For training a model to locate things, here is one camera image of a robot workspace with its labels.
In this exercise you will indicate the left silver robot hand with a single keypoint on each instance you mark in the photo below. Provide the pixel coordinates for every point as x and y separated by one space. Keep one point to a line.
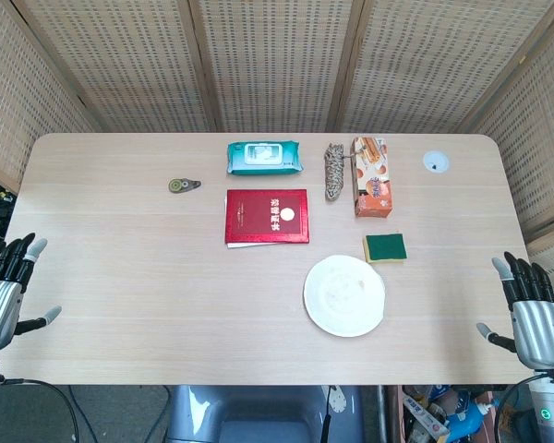
0 295

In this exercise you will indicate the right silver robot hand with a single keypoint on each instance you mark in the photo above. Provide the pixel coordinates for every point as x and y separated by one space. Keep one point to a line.
533 323

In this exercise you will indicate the green yellow sponge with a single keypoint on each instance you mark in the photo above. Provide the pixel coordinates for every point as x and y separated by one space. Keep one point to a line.
385 247

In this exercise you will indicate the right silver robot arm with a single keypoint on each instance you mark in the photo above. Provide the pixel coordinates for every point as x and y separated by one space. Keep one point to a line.
550 406

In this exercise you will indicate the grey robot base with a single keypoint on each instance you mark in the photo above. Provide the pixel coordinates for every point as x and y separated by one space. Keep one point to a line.
263 414

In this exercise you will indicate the white plate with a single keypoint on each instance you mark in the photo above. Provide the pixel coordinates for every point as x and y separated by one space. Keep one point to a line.
344 295

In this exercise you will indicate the crate of clutter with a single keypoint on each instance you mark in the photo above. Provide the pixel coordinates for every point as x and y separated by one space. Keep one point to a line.
448 413

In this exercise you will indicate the green correction tape dispenser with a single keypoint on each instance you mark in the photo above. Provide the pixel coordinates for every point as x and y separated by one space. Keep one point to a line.
183 185

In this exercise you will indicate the orange snack box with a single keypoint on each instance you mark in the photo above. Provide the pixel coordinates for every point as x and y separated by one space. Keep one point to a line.
372 177

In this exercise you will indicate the red certificate book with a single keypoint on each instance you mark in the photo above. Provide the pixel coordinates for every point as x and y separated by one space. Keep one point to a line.
267 217

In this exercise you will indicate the teal wet wipes pack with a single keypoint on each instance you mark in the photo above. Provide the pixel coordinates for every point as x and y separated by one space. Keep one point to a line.
263 158

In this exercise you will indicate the woven folding screen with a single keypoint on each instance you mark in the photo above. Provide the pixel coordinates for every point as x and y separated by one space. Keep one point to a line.
277 64

